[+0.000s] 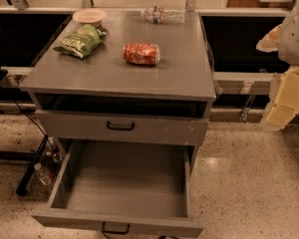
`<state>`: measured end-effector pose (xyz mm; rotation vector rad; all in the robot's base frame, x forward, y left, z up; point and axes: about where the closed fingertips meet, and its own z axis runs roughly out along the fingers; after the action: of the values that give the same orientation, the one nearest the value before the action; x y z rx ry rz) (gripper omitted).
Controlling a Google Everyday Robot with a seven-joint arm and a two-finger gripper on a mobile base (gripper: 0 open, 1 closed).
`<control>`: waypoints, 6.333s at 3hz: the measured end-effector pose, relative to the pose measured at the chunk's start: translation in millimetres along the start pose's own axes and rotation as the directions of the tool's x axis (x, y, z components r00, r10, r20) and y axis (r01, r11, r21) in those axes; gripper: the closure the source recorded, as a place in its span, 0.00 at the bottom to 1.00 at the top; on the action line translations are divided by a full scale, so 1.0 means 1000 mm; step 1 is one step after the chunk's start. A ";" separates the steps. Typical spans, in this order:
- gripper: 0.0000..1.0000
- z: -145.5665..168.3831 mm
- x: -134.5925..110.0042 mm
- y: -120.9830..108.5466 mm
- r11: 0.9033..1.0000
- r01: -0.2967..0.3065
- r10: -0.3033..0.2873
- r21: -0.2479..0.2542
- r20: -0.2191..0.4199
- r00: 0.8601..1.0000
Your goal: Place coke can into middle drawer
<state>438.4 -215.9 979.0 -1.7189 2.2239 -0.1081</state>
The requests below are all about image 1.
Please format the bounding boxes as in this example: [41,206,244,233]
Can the beige bowl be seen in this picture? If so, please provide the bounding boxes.
[72,8,107,27]

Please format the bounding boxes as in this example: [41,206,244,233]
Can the red coke can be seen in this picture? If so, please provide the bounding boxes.
[123,43,160,66]

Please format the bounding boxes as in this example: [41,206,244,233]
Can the black pole on floor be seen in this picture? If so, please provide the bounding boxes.
[16,135,48,196]

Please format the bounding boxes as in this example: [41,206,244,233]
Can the grey drawer cabinet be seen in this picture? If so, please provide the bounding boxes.
[19,9,217,171]

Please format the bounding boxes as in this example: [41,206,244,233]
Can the clear plastic water bottle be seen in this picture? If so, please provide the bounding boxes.
[142,6,186,24]

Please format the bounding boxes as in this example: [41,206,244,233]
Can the black cable on floor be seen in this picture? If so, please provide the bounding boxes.
[0,77,63,161]

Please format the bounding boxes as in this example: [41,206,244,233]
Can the open grey lower drawer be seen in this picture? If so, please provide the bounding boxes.
[33,140,202,238]

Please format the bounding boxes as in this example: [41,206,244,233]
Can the green chip bag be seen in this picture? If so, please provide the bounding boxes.
[53,24,107,59]

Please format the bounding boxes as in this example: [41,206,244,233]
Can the black drawer handle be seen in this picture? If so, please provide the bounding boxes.
[106,120,135,131]
[102,222,131,235]

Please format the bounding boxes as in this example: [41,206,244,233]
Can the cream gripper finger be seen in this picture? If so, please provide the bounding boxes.
[265,66,299,128]
[256,24,281,53]

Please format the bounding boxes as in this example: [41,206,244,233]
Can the plastic bottle on floor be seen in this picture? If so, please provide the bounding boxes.
[34,163,53,186]

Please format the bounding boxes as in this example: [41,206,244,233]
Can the black drawer handle upper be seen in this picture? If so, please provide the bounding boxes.
[106,120,135,131]

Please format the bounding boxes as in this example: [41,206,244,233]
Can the black drawer handle lower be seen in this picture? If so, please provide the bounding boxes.
[102,222,131,235]

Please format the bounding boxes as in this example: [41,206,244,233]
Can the closed grey upper drawer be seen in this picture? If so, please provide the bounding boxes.
[36,110,208,145]

